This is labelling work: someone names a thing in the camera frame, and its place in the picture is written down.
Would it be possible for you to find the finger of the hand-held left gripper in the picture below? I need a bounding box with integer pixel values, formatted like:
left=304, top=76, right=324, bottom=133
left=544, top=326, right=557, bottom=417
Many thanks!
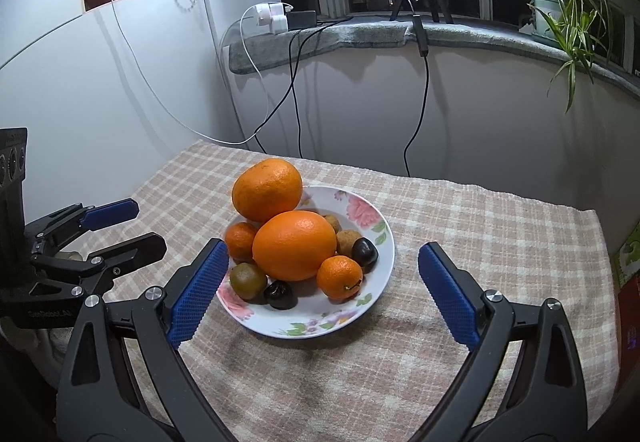
left=31, top=231, right=168, bottom=300
left=24, top=198, right=141, bottom=254

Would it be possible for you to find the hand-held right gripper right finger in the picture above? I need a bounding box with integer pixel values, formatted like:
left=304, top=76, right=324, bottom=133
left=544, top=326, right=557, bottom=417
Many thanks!
left=412, top=242, right=588, bottom=442

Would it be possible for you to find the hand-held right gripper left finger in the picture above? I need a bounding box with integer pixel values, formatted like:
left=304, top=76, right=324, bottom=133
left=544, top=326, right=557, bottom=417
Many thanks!
left=55, top=238, right=236, bottom=442

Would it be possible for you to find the greenish kiwi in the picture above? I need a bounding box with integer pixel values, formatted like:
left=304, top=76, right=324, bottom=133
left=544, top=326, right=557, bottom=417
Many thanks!
left=229, top=262, right=269, bottom=301

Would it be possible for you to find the small mandarin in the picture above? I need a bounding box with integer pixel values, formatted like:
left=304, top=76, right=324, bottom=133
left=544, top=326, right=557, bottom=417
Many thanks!
left=224, top=221, right=259, bottom=263

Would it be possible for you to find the dark plum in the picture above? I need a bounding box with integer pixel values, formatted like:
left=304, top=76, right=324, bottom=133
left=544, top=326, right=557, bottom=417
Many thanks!
left=351, top=238, right=379, bottom=274
left=263, top=280, right=297, bottom=310

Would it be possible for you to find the large smooth orange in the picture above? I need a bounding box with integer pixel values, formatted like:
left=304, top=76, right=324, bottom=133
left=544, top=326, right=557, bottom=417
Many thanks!
left=251, top=210, right=337, bottom=283

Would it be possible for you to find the mandarin with dark stem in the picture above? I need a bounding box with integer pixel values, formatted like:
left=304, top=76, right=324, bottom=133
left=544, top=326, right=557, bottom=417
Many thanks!
left=316, top=255, right=364, bottom=303

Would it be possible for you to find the white floral plate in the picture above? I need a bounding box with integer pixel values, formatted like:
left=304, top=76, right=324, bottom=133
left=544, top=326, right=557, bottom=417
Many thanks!
left=216, top=185, right=396, bottom=339

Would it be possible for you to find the large rough-skinned orange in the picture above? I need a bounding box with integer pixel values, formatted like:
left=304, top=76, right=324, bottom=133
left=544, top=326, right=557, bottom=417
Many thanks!
left=231, top=158, right=304, bottom=223

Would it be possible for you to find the beige checkered tablecloth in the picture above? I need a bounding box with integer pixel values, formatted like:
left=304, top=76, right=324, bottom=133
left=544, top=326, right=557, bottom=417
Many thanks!
left=107, top=139, right=621, bottom=442

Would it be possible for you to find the green snack package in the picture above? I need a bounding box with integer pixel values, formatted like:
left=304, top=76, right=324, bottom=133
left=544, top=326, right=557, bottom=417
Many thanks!
left=615, top=227, right=640, bottom=288

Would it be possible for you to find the potted spider plant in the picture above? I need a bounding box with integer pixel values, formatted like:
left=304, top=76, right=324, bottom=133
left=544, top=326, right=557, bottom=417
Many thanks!
left=487, top=0, right=618, bottom=114

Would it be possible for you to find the long thin white cable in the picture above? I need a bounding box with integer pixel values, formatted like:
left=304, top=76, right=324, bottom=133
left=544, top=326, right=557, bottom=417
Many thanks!
left=100, top=0, right=271, bottom=145

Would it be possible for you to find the black power cable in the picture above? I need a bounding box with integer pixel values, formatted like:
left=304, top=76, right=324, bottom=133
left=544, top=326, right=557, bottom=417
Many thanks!
left=295, top=19, right=346, bottom=159
left=254, top=16, right=355, bottom=154

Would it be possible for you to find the short white cable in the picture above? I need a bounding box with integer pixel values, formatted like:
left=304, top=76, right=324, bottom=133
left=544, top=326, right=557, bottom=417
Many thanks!
left=220, top=12, right=258, bottom=128

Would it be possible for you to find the black cable with inline controller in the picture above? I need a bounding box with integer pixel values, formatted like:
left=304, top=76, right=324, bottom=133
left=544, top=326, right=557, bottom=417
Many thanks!
left=397, top=0, right=458, bottom=178

